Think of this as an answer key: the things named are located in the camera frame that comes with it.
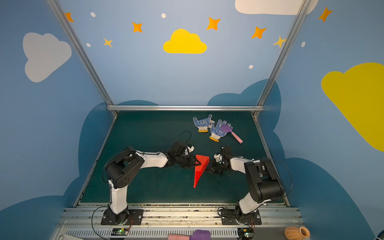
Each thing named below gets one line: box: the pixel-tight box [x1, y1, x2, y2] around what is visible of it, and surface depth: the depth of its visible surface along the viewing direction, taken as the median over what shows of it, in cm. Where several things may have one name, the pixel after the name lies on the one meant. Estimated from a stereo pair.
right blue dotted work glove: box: [209, 119, 233, 143], surface depth 113 cm
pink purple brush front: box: [167, 229, 211, 240], surface depth 70 cm
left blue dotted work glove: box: [193, 114, 215, 133], surface depth 117 cm
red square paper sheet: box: [193, 154, 210, 188], surface depth 92 cm
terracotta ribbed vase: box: [284, 226, 311, 240], surface depth 63 cm
